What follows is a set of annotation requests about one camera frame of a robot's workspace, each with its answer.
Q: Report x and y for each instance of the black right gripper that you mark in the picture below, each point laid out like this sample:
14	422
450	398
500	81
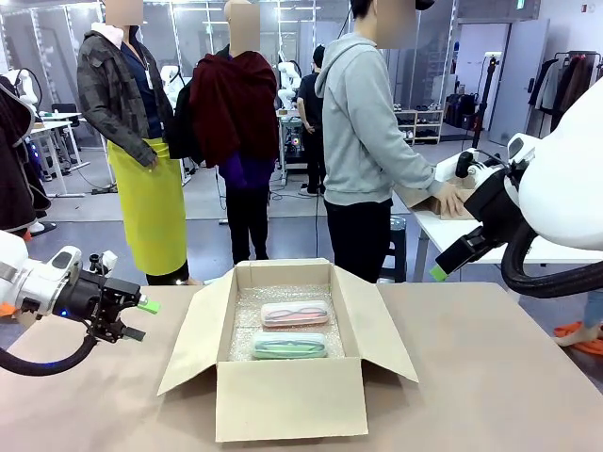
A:
494	207

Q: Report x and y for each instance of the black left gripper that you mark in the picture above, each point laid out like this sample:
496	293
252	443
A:
99	301

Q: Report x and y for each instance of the small cardboard box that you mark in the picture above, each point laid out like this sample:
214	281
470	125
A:
428	207

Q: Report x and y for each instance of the green glasses case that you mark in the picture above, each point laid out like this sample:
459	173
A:
289	346

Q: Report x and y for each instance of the pink glasses case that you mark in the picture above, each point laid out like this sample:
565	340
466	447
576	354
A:
295	314

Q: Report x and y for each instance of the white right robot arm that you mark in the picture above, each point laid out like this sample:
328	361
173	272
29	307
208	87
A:
565	188

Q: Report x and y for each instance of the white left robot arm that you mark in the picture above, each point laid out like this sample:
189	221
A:
33	282

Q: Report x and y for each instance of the person's right forearm grey sleeve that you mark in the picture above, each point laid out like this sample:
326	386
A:
410	174

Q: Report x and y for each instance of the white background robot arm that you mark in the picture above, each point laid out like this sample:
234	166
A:
288	80
26	85
170	82

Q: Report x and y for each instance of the person's right hand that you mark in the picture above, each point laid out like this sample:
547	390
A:
451	202

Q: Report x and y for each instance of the white side table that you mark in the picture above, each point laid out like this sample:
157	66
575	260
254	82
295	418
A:
438	235

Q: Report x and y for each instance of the black plastic stool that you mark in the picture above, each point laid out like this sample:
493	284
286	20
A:
395	249

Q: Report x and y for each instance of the clear bubble wrap sheet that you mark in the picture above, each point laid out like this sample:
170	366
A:
245	320

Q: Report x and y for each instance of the mannequin with yellow skirt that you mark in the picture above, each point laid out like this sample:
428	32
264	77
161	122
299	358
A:
146	188

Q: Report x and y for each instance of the wooden shoe rack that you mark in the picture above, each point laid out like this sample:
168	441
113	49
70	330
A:
421	127

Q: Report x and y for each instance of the orange cloth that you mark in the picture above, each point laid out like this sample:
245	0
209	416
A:
5	308

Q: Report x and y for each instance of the black suitcase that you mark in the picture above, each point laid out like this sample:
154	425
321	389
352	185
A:
459	110

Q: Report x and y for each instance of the black tripod stand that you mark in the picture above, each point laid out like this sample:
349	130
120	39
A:
485	103

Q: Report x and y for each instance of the man in grey hoodie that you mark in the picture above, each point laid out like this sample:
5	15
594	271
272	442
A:
358	132

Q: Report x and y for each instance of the large open cardboard box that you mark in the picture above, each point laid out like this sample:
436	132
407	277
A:
292	400

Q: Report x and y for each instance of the grey door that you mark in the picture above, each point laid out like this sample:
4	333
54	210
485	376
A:
518	80

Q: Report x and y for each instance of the black clothes rack with coats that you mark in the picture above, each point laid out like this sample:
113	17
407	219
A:
560	89

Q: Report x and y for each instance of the dark hooded coat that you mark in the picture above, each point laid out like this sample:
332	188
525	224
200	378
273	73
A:
14	165

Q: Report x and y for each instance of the person in black clothes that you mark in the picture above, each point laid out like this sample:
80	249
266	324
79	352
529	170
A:
311	108

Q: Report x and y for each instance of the white office desk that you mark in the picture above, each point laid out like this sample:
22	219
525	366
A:
52	127

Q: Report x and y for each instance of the mannequin with red cloth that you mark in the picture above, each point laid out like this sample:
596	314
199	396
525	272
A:
235	117

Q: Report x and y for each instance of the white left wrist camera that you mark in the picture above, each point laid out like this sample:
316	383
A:
107	261

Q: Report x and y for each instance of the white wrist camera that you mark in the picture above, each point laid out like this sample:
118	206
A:
485	169
107	261

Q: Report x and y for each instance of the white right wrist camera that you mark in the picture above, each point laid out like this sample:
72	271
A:
485	169

